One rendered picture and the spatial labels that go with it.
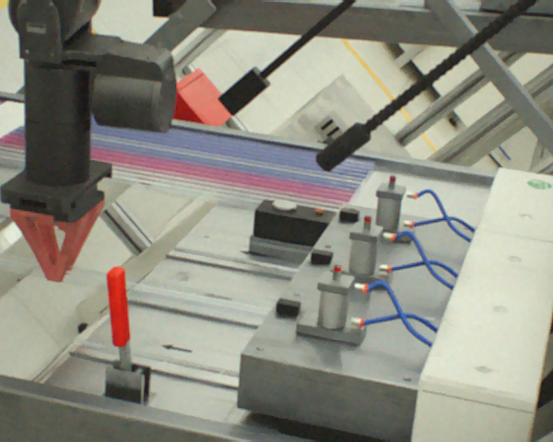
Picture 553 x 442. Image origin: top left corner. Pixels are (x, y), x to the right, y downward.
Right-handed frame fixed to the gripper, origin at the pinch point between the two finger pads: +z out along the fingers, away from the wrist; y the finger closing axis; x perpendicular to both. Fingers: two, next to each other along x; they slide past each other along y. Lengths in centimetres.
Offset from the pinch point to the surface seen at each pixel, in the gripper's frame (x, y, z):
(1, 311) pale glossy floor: 64, 113, 68
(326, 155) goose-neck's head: -25.2, -6.3, -16.9
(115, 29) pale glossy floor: 92, 244, 41
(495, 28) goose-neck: -36.5, -6.0, -28.2
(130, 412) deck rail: -15.2, -20.9, 0.0
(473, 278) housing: -37.2, -0.9, -6.3
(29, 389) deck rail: -7.0, -20.6, 0.0
